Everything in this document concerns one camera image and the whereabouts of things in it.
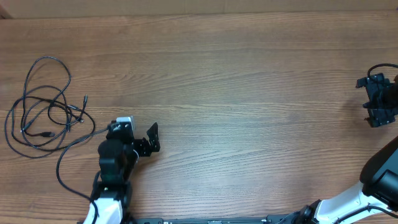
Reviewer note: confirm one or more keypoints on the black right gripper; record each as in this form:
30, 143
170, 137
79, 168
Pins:
384, 115

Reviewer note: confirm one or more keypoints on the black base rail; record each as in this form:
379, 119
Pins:
269, 219

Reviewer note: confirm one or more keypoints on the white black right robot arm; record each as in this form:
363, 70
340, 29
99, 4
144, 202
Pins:
376, 191

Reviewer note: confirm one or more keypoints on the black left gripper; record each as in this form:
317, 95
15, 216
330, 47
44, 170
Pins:
145, 149

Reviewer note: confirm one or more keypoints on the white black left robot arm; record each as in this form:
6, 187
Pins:
112, 190

